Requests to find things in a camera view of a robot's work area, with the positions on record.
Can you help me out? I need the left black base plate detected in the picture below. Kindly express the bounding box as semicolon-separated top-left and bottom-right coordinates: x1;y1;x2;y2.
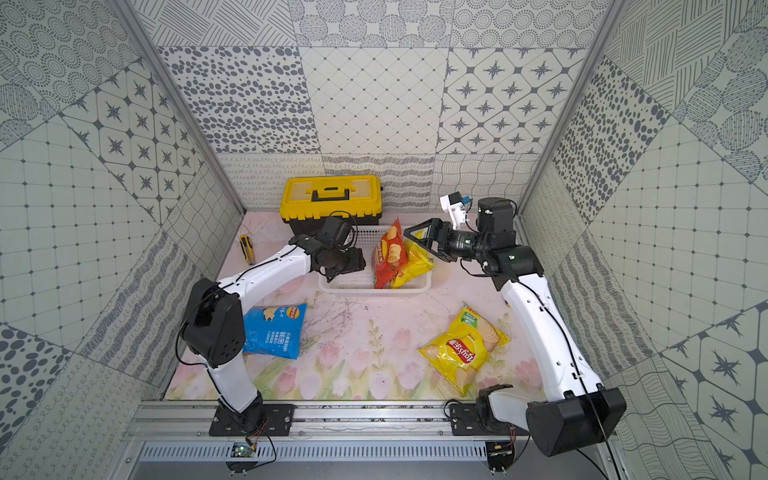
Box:
208;403;296;437

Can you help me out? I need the red chips bag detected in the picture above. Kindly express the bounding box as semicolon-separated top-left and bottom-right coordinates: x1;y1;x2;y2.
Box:
373;218;408;289

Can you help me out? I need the yellow black utility knife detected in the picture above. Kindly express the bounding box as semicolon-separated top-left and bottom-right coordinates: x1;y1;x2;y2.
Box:
238;234;256;266

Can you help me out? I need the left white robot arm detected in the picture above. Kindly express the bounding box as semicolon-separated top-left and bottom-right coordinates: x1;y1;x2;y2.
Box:
177;216;366;433

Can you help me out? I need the yellow Lay's chips bag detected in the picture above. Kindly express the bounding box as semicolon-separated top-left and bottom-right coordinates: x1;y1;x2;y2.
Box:
419;303;510;396

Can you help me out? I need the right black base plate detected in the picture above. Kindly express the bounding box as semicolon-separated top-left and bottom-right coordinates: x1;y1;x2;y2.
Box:
443;400;529;437

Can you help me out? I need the yellow black toolbox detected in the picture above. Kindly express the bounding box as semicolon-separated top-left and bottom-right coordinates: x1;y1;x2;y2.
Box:
279;175;383;234

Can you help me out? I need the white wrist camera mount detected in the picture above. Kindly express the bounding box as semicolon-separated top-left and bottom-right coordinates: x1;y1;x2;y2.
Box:
440;192;472;230

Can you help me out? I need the blue chips bag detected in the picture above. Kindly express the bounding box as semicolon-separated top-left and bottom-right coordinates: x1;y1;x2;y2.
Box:
243;303;307;360

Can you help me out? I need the aluminium mounting rail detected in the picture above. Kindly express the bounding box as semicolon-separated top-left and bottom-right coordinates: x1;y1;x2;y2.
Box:
124;401;535;469

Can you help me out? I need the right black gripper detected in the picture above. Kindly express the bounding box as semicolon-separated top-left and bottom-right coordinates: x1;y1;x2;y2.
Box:
404;219;489;263

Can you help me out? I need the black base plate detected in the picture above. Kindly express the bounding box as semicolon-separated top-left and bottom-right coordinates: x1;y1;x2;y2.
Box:
443;400;529;437
208;403;296;437

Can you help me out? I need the white plastic basket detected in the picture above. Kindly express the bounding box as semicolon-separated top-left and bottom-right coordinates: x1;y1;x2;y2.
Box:
318;225;432;297

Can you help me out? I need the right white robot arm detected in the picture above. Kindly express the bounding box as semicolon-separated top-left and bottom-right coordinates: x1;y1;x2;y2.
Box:
404;192;626;457

